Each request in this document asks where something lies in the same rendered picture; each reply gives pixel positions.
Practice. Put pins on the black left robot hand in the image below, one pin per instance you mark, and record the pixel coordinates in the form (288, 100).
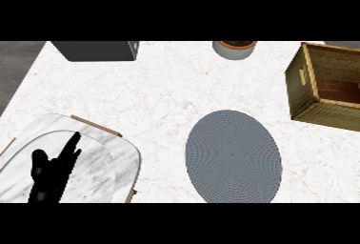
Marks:
(49, 176)

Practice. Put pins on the grey oval placemat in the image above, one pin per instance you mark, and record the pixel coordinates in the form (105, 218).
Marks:
(233, 157)

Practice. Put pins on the wicker basket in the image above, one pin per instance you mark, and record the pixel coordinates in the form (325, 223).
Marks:
(328, 85)

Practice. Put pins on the white marble tray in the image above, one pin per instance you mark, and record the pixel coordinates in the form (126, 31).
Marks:
(93, 165)

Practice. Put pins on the dark grey appliance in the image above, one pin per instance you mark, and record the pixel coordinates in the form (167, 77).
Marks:
(98, 50)

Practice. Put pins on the grey plant pot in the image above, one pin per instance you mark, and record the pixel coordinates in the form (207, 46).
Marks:
(233, 49)

